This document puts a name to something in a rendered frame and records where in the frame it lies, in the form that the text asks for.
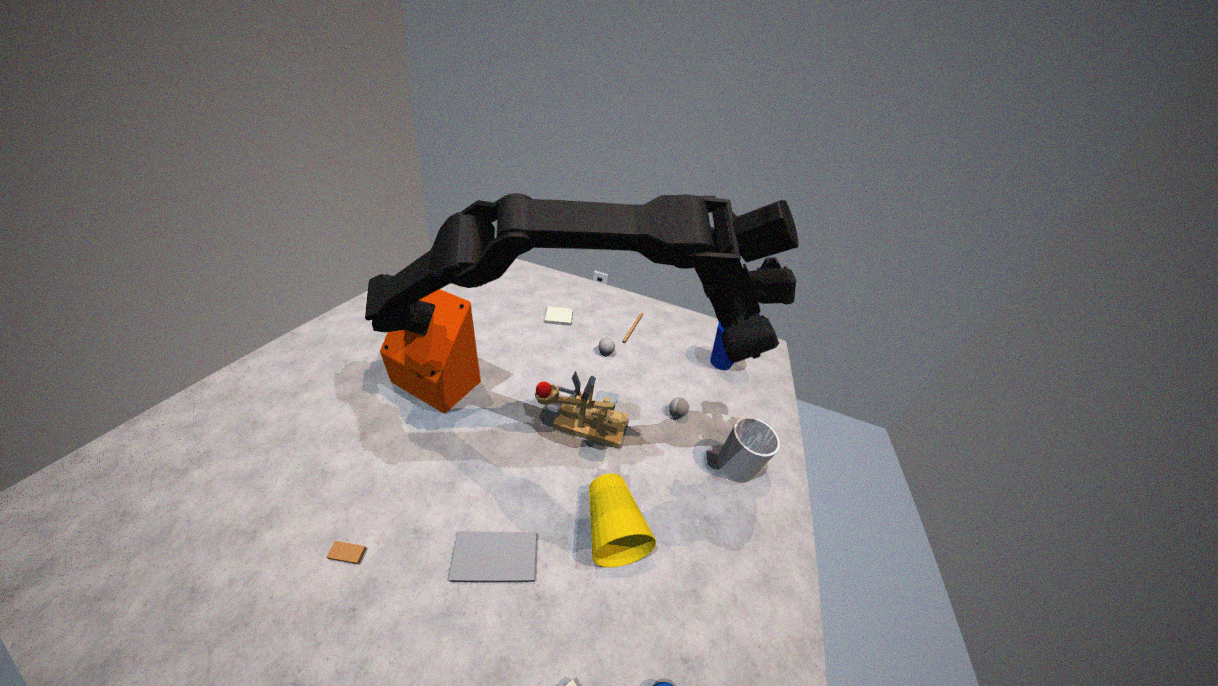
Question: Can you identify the white cup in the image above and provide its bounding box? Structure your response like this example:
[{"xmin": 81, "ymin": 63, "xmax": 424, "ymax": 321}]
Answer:
[{"xmin": 717, "ymin": 417, "xmax": 780, "ymax": 483}]

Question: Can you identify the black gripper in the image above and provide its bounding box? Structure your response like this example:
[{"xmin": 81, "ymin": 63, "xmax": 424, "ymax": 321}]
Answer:
[{"xmin": 699, "ymin": 262, "xmax": 780, "ymax": 363}]

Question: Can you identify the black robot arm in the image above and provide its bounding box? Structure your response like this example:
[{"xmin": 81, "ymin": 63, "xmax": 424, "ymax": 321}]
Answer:
[{"xmin": 365, "ymin": 193, "xmax": 799, "ymax": 335}]

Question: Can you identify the blue plastic cup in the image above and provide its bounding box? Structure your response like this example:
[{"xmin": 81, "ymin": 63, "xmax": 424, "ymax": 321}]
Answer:
[{"xmin": 710, "ymin": 320, "xmax": 733, "ymax": 370}]

